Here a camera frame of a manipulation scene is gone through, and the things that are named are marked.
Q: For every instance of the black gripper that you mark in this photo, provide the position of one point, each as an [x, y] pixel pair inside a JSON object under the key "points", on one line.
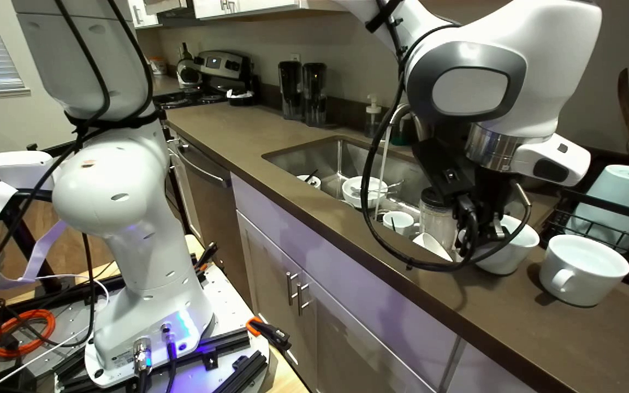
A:
{"points": [[459, 176]]}

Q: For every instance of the white mug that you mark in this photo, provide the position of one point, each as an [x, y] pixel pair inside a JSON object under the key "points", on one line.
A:
{"points": [[583, 272], [507, 258]]}

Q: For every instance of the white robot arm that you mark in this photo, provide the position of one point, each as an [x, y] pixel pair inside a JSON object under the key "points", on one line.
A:
{"points": [[507, 75]]}

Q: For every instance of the white plate in sink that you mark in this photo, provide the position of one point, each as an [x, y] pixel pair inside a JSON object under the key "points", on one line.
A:
{"points": [[432, 245]]}

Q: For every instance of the small white cup in sink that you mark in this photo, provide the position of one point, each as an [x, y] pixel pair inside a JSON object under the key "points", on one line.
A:
{"points": [[401, 224]]}

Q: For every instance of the stainless steel sink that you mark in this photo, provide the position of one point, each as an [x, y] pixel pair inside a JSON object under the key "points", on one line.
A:
{"points": [[337, 159]]}

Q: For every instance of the white bowl in sink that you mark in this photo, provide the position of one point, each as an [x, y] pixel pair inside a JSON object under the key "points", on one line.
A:
{"points": [[359, 193]]}

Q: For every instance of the white oval dish front sink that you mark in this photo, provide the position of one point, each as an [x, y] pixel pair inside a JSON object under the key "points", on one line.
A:
{"points": [[311, 180]]}

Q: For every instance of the clear blender jar black lid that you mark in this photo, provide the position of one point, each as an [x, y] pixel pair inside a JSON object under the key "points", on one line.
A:
{"points": [[437, 218]]}

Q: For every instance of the curved steel faucet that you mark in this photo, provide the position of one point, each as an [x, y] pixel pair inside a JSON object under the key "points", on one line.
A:
{"points": [[394, 128]]}

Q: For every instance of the clear soap dispenser white pump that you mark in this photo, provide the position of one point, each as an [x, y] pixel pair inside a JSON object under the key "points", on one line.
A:
{"points": [[372, 114]]}

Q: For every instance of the black dish rack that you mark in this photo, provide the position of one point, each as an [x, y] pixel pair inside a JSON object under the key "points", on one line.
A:
{"points": [[569, 215]]}

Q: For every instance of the light blue container in rack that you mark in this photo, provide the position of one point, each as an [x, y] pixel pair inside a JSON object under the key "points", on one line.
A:
{"points": [[604, 224]]}

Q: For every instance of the purple-lit drawer fronts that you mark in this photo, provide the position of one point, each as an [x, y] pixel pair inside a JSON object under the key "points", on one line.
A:
{"points": [[351, 331]]}

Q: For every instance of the black coffee maker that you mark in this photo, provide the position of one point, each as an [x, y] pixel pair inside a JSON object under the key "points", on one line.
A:
{"points": [[216, 75]]}

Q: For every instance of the orange handled tool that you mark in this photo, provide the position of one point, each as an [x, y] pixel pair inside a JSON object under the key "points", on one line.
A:
{"points": [[272, 332]]}

